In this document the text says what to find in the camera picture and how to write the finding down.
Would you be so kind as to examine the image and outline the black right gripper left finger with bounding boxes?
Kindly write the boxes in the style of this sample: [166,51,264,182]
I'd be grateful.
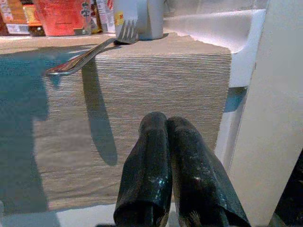
[113,111,173,227]

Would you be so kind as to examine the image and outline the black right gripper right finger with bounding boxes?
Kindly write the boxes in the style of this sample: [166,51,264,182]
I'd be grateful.
[166,115,252,227]

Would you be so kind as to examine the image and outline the wood grain cabinet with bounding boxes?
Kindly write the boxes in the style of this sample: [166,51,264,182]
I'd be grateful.
[0,32,233,211]

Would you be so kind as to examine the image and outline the silver metal fork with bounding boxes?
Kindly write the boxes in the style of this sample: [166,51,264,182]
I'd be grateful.
[45,19,139,77]

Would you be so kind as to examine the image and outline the white cup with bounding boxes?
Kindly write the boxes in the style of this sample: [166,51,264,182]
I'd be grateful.
[113,0,165,41]

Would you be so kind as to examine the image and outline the white printed carton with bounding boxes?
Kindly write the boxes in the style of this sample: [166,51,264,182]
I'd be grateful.
[90,0,116,34]

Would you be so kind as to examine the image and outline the red instant noodle cup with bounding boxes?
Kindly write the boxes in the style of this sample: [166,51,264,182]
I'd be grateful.
[32,0,92,37]

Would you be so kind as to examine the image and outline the orange packet with barcode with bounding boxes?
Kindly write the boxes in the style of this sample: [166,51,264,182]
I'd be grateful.
[0,0,33,36]

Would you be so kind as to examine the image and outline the white post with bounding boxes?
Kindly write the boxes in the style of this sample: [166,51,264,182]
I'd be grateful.
[228,0,303,227]

